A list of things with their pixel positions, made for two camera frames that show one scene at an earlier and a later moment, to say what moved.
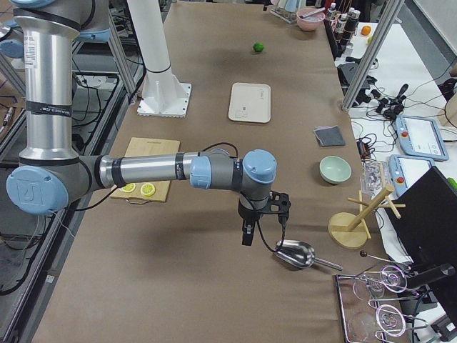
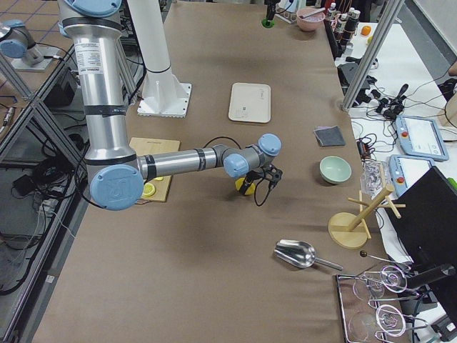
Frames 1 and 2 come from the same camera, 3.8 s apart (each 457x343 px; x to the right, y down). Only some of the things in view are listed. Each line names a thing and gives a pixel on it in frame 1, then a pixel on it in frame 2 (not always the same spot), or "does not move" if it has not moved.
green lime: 258,47 to 266,23
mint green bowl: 334,169 does not move
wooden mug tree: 349,231 does not move
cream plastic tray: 250,102 does not move
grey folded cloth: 329,136 does not move
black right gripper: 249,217 to 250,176
